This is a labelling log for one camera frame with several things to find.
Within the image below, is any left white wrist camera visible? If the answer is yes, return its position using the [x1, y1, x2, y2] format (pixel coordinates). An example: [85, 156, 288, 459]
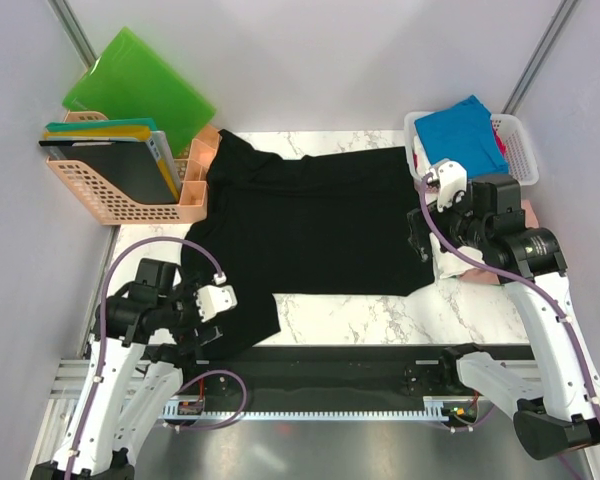
[194, 272, 238, 322]

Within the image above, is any teal folder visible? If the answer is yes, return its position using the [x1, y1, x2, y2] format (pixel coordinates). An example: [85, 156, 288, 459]
[45, 118, 158, 133]

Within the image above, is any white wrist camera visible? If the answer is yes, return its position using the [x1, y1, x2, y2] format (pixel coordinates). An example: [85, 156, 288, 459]
[423, 159, 468, 212]
[194, 272, 238, 322]

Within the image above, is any white laundry basket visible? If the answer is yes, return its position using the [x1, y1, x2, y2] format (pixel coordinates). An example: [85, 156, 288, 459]
[404, 111, 539, 186]

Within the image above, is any black folder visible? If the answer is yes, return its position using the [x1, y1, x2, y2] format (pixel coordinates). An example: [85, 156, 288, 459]
[38, 139, 179, 205]

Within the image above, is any orange file basket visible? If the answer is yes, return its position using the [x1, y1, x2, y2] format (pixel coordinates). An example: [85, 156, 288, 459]
[41, 111, 208, 226]

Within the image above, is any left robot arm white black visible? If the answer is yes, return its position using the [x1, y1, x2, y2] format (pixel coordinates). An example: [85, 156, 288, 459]
[31, 259, 237, 479]

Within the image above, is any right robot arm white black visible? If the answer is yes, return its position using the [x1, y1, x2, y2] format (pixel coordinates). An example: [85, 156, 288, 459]
[408, 167, 600, 460]

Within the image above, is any white slotted cable duct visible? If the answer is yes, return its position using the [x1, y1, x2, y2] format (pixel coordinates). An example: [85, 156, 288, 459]
[158, 397, 449, 422]

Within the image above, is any yellow folder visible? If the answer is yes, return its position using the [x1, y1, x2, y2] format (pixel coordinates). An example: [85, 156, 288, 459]
[41, 126, 181, 198]

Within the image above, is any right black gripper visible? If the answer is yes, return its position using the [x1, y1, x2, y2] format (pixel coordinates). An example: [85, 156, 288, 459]
[408, 180, 492, 261]

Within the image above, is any pink t shirt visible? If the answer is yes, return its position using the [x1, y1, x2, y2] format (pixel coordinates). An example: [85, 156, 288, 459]
[457, 199, 539, 285]

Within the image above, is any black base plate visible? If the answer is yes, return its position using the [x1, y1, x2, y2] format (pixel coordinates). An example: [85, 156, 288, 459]
[179, 343, 531, 414]

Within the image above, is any green plastic board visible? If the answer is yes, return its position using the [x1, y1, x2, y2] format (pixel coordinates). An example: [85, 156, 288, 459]
[62, 27, 216, 155]

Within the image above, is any red garment in basket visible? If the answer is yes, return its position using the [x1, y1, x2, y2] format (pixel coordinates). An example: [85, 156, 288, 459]
[492, 126, 507, 158]

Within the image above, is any white crumpled t shirt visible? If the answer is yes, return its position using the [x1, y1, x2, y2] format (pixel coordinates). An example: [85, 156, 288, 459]
[429, 233, 474, 280]

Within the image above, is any orange compartment organizer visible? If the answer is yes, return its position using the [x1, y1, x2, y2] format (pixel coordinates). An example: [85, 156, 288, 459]
[178, 125, 221, 206]

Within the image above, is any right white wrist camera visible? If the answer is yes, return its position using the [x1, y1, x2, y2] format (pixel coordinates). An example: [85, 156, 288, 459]
[423, 159, 468, 212]

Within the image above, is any blue folded t shirt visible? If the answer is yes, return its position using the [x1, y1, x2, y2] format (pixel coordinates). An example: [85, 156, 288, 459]
[414, 95, 508, 178]

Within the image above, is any black t shirt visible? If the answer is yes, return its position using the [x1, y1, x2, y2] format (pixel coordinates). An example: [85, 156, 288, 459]
[180, 130, 434, 360]

